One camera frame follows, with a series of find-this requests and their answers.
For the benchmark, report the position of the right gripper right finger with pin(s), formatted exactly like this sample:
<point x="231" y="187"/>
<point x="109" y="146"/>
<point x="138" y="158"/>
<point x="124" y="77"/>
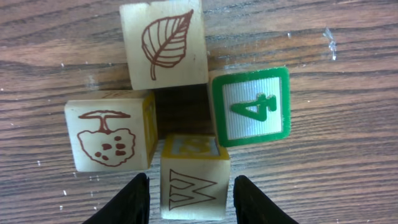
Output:
<point x="254" y="207"/>

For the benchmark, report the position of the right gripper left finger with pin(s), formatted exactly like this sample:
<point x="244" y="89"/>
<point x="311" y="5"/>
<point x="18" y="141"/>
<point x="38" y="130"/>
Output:
<point x="130" y="206"/>

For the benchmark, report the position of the wooden block M drawing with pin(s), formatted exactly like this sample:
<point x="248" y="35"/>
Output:
<point x="194" y="178"/>

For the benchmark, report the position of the wooden block blue edge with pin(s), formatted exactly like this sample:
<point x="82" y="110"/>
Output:
<point x="112" y="130"/>

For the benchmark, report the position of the green number four block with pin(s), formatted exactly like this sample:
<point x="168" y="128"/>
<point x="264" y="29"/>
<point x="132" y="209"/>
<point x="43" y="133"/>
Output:
<point x="251" y="107"/>

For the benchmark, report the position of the leaf block blue side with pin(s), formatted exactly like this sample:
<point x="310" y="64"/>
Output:
<point x="165" y="43"/>

